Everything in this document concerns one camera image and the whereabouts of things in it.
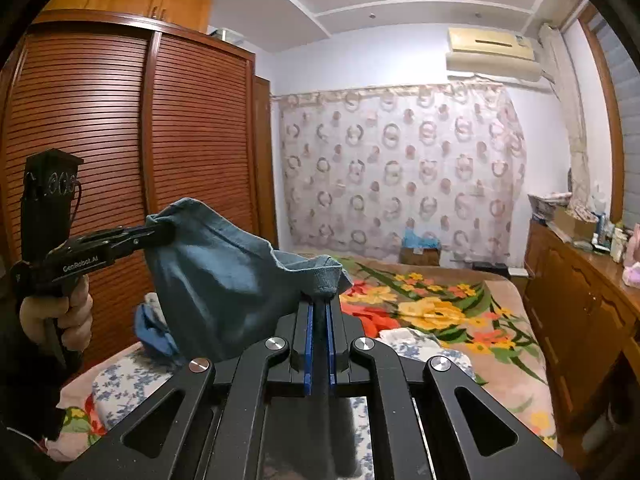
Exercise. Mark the blue floral white bed sheet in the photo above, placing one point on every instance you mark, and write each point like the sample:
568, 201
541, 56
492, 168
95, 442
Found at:
333, 443

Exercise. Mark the grey window blind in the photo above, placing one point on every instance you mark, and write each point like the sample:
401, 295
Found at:
625, 79

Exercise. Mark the blue-grey shorts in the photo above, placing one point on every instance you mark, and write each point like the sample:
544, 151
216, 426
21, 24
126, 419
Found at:
222, 289

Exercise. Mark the folded blue denim jeans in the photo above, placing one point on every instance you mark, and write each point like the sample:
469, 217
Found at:
155, 336

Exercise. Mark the person's left hand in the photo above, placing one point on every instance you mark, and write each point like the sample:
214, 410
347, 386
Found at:
73, 315

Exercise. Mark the toiletry bottles on sideboard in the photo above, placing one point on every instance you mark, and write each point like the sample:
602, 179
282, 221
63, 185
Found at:
609, 238

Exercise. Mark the person's left black sleeve forearm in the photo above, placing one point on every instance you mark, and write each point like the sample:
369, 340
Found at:
31, 383

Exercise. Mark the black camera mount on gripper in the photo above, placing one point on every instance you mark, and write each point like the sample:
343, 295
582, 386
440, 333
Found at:
51, 195

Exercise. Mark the brown louvered wardrobe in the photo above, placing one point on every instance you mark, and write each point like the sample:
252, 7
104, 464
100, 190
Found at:
154, 111

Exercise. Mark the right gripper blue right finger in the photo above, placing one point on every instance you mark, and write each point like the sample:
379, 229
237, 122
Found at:
338, 347

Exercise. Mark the beige side drape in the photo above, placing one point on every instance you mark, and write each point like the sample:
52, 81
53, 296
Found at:
566, 87

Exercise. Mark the beige wall air conditioner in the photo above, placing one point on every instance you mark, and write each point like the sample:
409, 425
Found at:
491, 52

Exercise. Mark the cardboard box on sideboard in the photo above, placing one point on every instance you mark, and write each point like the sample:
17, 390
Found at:
576, 228

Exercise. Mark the pink tissue pack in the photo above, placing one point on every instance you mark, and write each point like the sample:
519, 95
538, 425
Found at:
631, 275

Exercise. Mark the wooden sideboard cabinet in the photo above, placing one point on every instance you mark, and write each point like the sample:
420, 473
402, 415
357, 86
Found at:
587, 322

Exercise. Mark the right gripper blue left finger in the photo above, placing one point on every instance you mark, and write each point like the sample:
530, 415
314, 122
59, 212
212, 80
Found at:
303, 346

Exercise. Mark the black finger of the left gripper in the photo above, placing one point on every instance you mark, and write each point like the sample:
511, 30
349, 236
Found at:
145, 237

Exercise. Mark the circle-patterned sheer curtain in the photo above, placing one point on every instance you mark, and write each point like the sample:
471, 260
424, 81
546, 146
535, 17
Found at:
371, 170

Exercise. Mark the cardboard box with blue bag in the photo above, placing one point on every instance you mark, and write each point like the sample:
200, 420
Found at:
420, 250

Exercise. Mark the folded grey garment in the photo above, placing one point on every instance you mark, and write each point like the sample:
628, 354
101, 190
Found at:
153, 304

